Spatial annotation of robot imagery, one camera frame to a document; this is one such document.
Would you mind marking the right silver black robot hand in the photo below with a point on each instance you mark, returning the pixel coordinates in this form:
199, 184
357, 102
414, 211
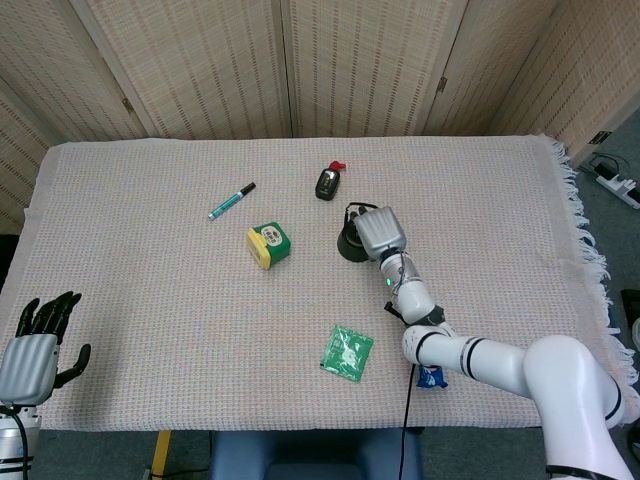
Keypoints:
380, 230

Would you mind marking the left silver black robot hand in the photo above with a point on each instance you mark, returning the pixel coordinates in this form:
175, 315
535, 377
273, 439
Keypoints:
27, 367

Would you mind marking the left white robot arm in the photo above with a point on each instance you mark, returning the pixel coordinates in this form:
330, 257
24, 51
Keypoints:
15, 440

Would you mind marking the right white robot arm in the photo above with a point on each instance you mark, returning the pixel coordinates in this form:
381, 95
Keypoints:
500, 360

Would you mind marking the black cast iron teapot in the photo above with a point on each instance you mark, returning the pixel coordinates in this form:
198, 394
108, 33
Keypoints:
353, 240

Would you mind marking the black red small device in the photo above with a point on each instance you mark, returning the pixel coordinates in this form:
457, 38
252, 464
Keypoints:
328, 182

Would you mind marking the green yellow box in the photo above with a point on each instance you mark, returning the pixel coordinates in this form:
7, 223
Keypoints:
268, 245

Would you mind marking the green sachet packet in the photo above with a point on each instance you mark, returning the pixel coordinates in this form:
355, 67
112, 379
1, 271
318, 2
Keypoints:
346, 353

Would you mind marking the green marker pen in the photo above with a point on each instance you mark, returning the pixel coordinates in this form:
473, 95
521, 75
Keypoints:
231, 201

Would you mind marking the blue cookie packet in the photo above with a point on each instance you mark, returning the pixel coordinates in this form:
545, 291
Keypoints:
431, 379

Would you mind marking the wooden folding screen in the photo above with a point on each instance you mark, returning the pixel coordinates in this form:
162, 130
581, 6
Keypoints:
320, 65

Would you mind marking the beige woven tablecloth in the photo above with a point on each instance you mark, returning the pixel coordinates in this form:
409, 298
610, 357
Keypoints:
200, 310

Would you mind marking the blue chair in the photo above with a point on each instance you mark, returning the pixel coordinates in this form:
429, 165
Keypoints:
315, 455

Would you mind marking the white power strip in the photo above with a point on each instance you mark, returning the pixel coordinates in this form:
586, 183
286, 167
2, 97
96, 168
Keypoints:
620, 182

